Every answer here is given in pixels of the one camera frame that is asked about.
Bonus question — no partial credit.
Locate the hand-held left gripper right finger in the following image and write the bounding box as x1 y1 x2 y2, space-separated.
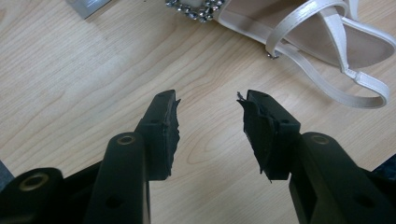
236 90 302 184

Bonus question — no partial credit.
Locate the dark cloth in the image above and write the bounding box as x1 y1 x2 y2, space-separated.
0 160 15 191
371 153 396 185

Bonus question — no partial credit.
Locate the silver metal object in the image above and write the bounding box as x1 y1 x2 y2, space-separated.
65 0 112 20

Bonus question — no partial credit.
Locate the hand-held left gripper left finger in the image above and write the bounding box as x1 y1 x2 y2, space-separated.
134 89 182 182

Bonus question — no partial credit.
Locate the white strappy rhinestone sandal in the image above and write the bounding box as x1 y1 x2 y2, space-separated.
164 0 396 110

